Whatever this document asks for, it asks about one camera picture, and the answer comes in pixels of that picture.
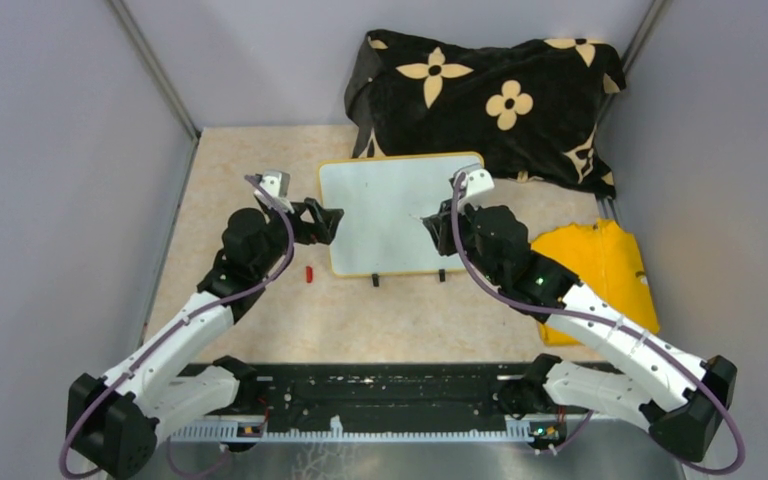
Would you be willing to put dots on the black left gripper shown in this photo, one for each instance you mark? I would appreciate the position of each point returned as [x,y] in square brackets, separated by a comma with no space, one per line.
[322,228]

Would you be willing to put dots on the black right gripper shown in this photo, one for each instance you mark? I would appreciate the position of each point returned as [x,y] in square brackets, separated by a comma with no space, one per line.
[441,226]

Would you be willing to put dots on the yellow framed whiteboard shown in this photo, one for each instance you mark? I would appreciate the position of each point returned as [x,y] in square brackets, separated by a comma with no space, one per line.
[376,234]

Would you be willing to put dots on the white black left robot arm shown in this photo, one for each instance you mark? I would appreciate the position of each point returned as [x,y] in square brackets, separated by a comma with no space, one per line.
[115,422]

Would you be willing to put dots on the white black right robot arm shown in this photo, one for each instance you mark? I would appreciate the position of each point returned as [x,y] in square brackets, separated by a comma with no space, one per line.
[679,399]

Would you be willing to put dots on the black floral pillow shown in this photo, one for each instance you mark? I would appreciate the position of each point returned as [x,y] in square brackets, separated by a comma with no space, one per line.
[530,111]

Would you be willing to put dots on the yellow cloth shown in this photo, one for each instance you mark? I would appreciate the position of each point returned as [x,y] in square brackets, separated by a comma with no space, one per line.
[607,258]

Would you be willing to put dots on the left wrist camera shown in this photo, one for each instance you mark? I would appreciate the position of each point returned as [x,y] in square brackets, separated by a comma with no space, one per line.
[275,185]

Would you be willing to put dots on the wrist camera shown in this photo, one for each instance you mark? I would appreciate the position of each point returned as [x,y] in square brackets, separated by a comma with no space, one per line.
[275,185]
[473,184]

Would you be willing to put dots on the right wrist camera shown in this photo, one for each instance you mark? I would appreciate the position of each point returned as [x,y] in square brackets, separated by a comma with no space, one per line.
[473,184]

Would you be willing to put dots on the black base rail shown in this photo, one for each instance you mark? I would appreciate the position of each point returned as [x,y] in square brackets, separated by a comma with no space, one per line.
[387,403]

